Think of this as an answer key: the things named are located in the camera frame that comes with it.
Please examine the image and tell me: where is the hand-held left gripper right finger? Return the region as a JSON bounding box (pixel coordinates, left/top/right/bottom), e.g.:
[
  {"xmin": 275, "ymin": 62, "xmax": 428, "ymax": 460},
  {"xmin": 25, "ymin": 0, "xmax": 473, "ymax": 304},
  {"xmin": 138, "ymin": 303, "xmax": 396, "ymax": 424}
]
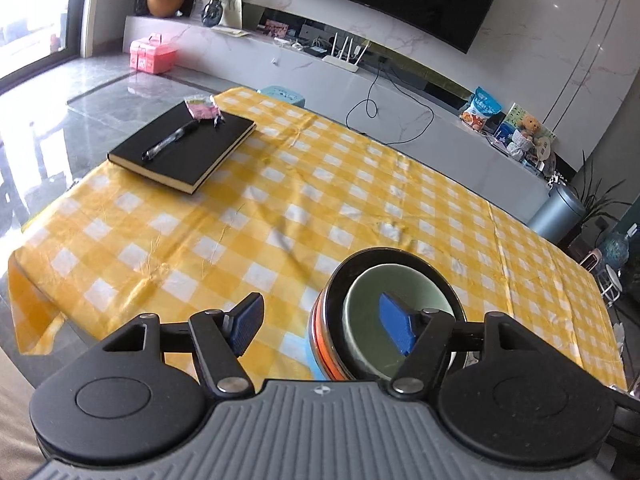
[{"xmin": 378, "ymin": 292, "xmax": 538, "ymax": 395}]

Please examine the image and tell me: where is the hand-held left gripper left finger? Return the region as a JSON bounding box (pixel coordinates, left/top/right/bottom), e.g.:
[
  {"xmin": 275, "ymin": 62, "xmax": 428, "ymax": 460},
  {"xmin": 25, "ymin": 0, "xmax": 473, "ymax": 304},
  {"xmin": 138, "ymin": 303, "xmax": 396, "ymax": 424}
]
[{"xmin": 100, "ymin": 291, "xmax": 265, "ymax": 396}]

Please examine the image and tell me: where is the green ceramic bowl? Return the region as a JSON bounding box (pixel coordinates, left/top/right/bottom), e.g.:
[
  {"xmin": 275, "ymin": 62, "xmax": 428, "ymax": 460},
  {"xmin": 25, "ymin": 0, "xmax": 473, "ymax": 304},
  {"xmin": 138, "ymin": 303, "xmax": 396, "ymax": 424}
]
[{"xmin": 342, "ymin": 263, "xmax": 458, "ymax": 383}]

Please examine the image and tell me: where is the stainless steel bowl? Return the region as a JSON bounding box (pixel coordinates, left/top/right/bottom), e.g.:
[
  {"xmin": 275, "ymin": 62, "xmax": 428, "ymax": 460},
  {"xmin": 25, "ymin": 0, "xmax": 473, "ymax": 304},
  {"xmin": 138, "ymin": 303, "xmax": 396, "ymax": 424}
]
[{"xmin": 320, "ymin": 246, "xmax": 468, "ymax": 381}]

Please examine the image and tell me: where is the orange steel bowl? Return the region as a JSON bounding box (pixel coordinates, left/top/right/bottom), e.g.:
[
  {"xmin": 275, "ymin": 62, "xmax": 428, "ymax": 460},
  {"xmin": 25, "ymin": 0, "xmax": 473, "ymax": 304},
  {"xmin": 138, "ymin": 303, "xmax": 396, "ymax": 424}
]
[{"xmin": 307, "ymin": 300, "xmax": 351, "ymax": 382}]

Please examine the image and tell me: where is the yellow checked tablecloth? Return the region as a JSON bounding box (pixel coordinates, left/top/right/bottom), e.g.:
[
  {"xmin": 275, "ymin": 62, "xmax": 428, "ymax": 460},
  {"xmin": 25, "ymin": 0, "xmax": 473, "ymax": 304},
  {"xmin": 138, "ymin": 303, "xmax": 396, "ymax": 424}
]
[{"xmin": 7, "ymin": 87, "xmax": 628, "ymax": 391}]

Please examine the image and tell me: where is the small white stool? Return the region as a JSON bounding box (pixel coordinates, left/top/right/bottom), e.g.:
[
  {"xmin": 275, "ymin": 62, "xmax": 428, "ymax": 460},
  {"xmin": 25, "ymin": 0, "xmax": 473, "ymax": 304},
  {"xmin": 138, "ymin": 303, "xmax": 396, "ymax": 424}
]
[{"xmin": 597, "ymin": 265, "xmax": 626, "ymax": 306}]

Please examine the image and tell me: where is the blue water jug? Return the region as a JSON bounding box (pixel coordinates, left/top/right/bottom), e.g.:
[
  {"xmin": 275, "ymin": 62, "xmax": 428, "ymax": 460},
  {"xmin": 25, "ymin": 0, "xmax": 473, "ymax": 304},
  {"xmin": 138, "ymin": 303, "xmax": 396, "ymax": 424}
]
[{"xmin": 597, "ymin": 227, "xmax": 633, "ymax": 266}]

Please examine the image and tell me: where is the black notebook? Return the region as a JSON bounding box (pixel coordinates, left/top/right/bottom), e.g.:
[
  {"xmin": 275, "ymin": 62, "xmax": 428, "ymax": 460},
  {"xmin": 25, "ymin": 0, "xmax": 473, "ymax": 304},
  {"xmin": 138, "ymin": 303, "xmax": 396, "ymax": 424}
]
[{"xmin": 107, "ymin": 101, "xmax": 257, "ymax": 195}]

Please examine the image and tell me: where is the grey trash bin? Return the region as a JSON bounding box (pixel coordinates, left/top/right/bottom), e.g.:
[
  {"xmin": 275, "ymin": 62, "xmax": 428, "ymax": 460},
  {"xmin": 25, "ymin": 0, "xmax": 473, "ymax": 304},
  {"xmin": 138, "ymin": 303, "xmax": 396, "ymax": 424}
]
[{"xmin": 527, "ymin": 182, "xmax": 586, "ymax": 243}]

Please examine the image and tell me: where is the black pen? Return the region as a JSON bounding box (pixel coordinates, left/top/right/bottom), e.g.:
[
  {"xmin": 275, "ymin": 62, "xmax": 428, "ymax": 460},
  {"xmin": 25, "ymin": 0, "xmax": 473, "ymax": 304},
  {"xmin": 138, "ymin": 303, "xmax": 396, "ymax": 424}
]
[{"xmin": 141, "ymin": 120, "xmax": 199, "ymax": 162}]

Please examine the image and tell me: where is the green potted plant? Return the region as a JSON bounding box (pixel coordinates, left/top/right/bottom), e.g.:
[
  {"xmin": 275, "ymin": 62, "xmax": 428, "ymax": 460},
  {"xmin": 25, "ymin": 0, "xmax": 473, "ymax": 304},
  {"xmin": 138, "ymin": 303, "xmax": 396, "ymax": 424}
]
[{"xmin": 570, "ymin": 150, "xmax": 633, "ymax": 221}]

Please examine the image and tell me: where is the small pink packet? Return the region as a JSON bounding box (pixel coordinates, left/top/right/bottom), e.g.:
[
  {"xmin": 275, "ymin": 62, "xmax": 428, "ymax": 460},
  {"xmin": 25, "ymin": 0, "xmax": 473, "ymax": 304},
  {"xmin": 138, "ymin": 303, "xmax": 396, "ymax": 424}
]
[{"xmin": 184, "ymin": 95, "xmax": 221, "ymax": 122}]

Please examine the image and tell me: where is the teal plastic stool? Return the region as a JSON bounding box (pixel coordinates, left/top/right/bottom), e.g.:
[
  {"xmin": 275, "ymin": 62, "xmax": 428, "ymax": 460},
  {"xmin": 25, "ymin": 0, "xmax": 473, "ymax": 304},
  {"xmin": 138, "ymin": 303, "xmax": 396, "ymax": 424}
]
[{"xmin": 256, "ymin": 85, "xmax": 307, "ymax": 107}]

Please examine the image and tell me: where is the blue snack bag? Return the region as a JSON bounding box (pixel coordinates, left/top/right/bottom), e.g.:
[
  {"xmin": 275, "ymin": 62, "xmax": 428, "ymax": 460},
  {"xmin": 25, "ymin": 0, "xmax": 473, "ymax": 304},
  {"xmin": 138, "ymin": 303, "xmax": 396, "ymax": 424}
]
[{"xmin": 460, "ymin": 86, "xmax": 503, "ymax": 131}]

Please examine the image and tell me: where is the brown teddy bear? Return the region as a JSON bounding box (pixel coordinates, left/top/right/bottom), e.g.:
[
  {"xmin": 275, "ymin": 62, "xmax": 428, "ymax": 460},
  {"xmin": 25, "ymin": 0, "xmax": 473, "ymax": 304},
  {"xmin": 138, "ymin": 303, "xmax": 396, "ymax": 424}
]
[{"xmin": 515, "ymin": 114, "xmax": 543, "ymax": 143}]

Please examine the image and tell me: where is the green picture book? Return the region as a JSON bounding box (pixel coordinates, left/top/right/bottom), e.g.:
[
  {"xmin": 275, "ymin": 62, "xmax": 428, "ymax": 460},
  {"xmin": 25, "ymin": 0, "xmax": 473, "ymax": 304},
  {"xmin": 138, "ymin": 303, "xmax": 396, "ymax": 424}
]
[{"xmin": 502, "ymin": 102, "xmax": 557, "ymax": 143}]

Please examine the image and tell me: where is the white marble tv cabinet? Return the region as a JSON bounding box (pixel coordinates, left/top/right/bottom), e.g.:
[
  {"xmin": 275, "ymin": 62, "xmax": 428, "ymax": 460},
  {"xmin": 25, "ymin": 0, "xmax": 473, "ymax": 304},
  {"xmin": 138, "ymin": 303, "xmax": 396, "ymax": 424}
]
[{"xmin": 124, "ymin": 14, "xmax": 556, "ymax": 223}]

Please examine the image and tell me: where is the white router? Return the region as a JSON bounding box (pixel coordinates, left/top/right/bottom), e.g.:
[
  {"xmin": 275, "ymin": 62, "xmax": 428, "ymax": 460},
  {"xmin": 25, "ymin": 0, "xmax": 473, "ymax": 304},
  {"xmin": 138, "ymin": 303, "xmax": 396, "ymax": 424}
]
[{"xmin": 322, "ymin": 31, "xmax": 372, "ymax": 73}]

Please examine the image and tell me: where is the pink storage box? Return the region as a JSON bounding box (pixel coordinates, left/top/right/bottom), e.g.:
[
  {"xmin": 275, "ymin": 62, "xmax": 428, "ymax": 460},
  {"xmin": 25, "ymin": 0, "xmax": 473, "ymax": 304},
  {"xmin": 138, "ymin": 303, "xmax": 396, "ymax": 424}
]
[{"xmin": 129, "ymin": 32, "xmax": 179, "ymax": 74}]

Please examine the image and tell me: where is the black cable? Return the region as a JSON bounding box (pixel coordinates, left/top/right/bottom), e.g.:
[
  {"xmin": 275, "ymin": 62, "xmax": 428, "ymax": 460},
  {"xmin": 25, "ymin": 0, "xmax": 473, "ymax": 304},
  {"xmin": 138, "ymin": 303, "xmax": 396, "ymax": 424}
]
[{"xmin": 346, "ymin": 60, "xmax": 435, "ymax": 145}]

